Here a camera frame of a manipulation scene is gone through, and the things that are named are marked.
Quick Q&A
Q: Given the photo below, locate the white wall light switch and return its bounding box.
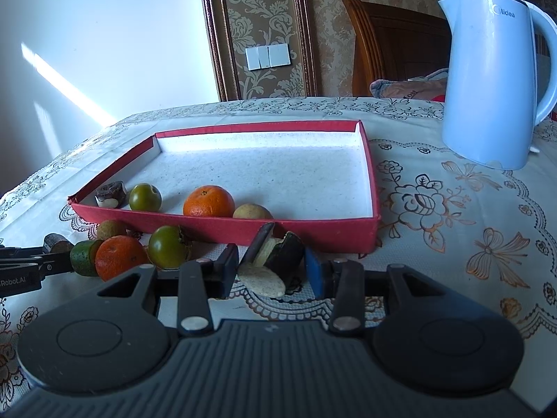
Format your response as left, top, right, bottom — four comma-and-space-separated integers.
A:
245, 44, 289, 71

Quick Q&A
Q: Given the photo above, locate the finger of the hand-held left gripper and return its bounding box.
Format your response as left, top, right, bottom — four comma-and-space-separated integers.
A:
0, 246, 76, 277

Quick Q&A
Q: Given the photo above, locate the yellowish round fruit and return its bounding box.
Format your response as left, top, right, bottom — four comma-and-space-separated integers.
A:
233, 203, 274, 220

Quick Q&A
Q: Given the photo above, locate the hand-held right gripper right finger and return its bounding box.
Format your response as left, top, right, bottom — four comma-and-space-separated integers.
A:
305, 248, 441, 337

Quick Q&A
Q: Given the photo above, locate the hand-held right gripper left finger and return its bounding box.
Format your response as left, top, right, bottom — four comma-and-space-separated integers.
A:
98, 244, 239, 337

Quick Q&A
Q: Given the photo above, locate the green lime piece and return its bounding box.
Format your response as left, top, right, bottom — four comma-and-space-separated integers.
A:
70, 239, 104, 278

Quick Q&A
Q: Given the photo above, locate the wooden bed headboard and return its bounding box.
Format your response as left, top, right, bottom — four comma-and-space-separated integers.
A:
343, 0, 451, 97

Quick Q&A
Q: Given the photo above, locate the beige printed blanket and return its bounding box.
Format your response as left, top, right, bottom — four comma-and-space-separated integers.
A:
370, 68, 449, 102

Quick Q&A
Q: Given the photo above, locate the green persimmon with calyx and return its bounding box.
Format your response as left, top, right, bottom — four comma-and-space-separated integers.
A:
148, 225, 193, 270

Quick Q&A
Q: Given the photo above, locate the cut eggplant piece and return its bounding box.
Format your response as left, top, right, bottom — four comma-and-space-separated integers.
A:
237, 232, 305, 299

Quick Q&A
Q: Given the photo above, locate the pale blue electric kettle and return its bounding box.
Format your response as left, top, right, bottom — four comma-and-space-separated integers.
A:
437, 0, 557, 170

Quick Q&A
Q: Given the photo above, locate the thin dark fruit slice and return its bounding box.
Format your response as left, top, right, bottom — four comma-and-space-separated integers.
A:
243, 222, 276, 266

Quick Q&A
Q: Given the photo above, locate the small brown fruit chunk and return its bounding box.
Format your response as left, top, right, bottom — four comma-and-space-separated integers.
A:
44, 234, 74, 254

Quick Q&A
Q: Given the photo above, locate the red shallow cardboard box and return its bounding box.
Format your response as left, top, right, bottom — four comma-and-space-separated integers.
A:
67, 119, 383, 254

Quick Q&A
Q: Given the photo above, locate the brown cut fruit piece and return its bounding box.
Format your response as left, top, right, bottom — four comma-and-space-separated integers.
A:
95, 180, 128, 209

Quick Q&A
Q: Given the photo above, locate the smooth green persimmon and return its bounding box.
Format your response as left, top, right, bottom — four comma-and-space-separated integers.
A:
128, 184, 163, 212

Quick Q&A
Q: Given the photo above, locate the orange mandarin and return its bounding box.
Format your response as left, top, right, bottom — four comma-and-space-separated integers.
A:
95, 235, 150, 282
183, 185, 236, 217

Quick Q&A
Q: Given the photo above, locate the wooden wall panel frame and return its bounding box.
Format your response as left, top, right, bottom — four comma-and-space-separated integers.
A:
198, 0, 319, 102

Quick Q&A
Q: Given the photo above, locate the brown kiwi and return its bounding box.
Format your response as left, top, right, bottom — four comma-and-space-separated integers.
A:
96, 220, 130, 241

